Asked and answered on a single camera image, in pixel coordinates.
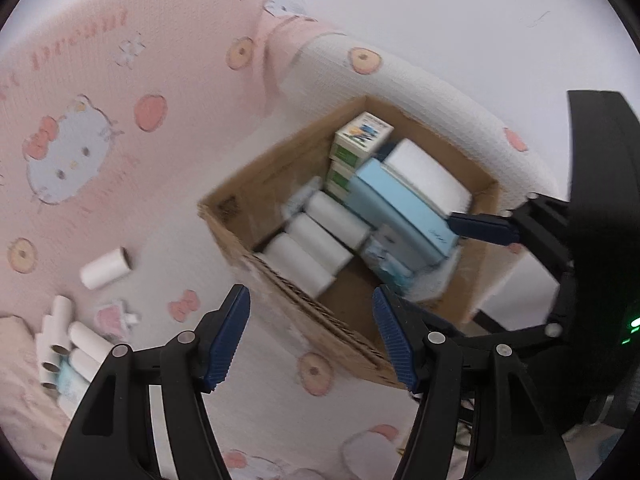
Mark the white foam block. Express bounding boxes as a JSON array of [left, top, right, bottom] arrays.
[[382, 139, 472, 218]]

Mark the light blue tissue pack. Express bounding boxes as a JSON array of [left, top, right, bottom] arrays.
[[56, 361, 89, 419]]

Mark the green white carton box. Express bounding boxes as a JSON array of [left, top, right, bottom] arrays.
[[324, 112, 394, 202]]

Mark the brown cardboard box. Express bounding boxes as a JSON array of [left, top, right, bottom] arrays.
[[198, 96, 500, 387]]

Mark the pink white squeeze tube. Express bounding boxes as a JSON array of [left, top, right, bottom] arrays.
[[94, 299, 140, 341]]

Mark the small blue patterned packet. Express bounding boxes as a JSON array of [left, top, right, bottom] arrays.
[[359, 224, 414, 295]]

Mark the white cardboard tube angled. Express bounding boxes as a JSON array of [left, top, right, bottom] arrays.
[[68, 321, 113, 363]]

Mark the pink cartoon blanket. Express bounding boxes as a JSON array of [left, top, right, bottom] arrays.
[[1, 0, 558, 479]]

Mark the large white cardboard tube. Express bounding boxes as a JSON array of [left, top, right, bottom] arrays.
[[68, 348, 101, 382]]

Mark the cardboard tube far left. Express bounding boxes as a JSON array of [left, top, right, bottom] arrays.
[[35, 333, 58, 390]]

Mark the light blue box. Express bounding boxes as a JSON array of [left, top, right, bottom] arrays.
[[346, 158, 458, 272]]

